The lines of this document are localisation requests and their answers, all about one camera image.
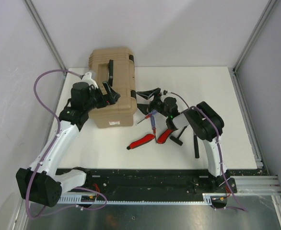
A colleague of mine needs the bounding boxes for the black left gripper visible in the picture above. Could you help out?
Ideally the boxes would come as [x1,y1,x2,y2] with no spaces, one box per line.
[84,81,120,112]

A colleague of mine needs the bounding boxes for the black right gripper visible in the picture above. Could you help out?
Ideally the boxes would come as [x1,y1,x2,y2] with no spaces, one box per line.
[135,88,169,118]

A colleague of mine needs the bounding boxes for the tan plastic tool box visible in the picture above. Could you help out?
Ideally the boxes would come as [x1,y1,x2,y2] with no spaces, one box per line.
[89,47,137,128]

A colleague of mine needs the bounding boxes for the black rubber mallet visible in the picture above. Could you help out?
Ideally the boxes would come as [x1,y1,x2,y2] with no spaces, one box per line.
[170,126,187,146]

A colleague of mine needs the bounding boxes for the black handled claw hammer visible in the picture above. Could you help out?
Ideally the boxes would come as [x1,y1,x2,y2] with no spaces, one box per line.
[193,133,200,159]

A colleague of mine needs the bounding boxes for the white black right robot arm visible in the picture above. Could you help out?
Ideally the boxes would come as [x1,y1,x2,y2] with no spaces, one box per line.
[129,88,234,194]

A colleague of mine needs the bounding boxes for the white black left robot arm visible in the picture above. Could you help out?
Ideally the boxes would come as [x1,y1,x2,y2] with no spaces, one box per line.
[16,81,120,207]

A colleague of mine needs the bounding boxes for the blue handled screwdriver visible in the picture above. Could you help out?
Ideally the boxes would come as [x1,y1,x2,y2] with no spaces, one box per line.
[150,115,157,142]
[136,111,157,125]

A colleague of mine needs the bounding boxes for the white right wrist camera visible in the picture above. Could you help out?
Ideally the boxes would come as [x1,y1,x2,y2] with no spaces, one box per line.
[162,90,172,95]

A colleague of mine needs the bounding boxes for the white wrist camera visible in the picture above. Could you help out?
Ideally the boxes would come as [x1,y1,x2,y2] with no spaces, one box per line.
[162,90,172,95]
[81,70,99,89]

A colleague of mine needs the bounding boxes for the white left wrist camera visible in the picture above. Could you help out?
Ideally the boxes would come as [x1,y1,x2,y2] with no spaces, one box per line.
[81,70,99,89]

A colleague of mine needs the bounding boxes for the red handled pliers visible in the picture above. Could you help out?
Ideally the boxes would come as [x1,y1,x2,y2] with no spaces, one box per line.
[126,129,174,150]

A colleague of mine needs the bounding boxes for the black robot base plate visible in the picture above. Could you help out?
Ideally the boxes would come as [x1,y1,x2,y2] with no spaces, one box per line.
[54,167,238,195]

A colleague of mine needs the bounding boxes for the left aluminium frame post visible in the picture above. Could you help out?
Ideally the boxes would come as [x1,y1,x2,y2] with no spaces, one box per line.
[23,0,66,69]

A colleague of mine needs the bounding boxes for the aluminium frame post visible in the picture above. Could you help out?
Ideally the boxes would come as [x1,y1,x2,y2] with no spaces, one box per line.
[23,0,66,69]
[233,0,279,73]

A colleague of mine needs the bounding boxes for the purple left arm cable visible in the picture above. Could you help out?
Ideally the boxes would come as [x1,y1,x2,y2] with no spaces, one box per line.
[24,69,107,220]

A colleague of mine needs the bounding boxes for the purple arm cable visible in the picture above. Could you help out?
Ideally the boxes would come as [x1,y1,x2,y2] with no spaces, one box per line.
[163,89,249,213]
[24,69,107,220]

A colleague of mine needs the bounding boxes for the grey slotted cable duct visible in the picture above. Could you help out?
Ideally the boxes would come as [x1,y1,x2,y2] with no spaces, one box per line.
[58,193,226,205]

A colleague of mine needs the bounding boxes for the aluminium frame rail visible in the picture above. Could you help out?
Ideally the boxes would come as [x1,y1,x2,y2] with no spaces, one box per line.
[232,176,281,196]

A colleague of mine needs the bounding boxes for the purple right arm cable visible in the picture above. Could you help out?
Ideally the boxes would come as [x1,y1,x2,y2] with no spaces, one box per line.
[163,89,249,213]

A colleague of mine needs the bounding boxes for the right aluminium frame post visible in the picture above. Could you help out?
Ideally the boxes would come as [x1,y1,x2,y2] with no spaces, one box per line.
[233,0,279,73]

